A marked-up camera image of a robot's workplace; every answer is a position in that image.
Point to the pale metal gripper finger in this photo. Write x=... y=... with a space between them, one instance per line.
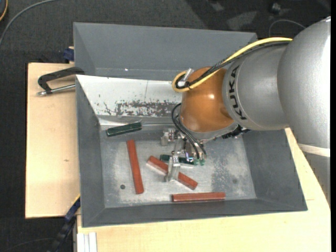
x=172 y=171
x=167 y=138

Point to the red-brown flat block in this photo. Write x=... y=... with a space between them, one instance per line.
x=135 y=167
x=198 y=197
x=158 y=165

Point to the dark green flat block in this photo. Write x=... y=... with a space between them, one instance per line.
x=123 y=129
x=165 y=157

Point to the grey metal bin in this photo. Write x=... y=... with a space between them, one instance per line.
x=110 y=167

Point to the pale wood flat board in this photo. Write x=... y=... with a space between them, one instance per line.
x=52 y=146

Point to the black cylinder on white bracket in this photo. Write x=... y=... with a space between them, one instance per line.
x=232 y=134

